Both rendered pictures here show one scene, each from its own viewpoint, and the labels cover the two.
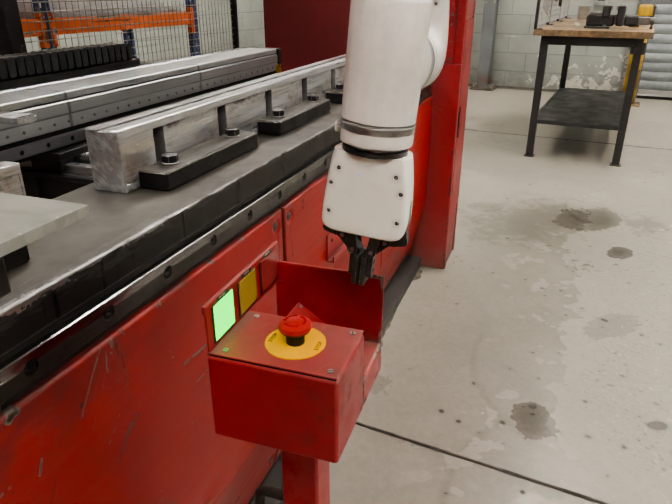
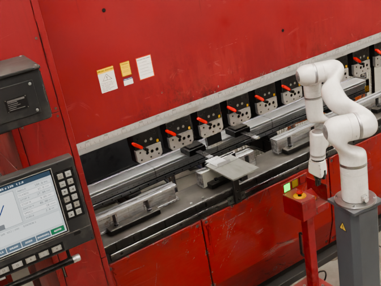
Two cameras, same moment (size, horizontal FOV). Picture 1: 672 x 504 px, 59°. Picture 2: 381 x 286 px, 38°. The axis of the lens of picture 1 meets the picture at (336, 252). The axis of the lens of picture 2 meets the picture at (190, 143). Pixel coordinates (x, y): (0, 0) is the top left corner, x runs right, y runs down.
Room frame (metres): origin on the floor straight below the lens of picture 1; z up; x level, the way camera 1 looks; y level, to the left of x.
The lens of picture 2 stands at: (-1.80, -1.31, 2.35)
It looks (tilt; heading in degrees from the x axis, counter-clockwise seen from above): 23 degrees down; 41
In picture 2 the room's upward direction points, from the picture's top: 10 degrees counter-clockwise
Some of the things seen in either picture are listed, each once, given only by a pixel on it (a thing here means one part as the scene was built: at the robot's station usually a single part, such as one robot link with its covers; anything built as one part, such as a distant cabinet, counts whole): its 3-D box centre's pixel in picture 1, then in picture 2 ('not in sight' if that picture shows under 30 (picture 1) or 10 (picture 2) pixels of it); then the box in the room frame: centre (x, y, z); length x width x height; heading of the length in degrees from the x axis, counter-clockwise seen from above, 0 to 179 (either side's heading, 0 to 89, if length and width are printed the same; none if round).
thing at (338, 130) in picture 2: not in sight; (344, 141); (0.29, -0.37, 1.30); 0.19 x 0.12 x 0.24; 135
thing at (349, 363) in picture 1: (302, 342); (304, 196); (0.64, 0.04, 0.75); 0.20 x 0.16 x 0.18; 161
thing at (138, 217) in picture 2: not in sight; (134, 220); (-0.11, 0.65, 0.89); 0.30 x 0.05 x 0.03; 160
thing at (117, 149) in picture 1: (315, 84); (367, 104); (1.65, 0.06, 0.92); 1.67 x 0.06 x 0.10; 160
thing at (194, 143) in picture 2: not in sight; (199, 150); (0.51, 0.65, 1.01); 0.26 x 0.12 x 0.05; 70
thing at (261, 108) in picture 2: not in sight; (262, 97); (0.82, 0.36, 1.26); 0.15 x 0.09 x 0.17; 160
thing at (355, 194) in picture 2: not in sight; (354, 181); (0.32, -0.39, 1.09); 0.19 x 0.19 x 0.18
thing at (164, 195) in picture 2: not in sight; (136, 207); (-0.05, 0.69, 0.92); 0.50 x 0.06 x 0.10; 160
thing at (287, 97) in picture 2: not in sight; (287, 87); (1.01, 0.29, 1.26); 0.15 x 0.09 x 0.17; 160
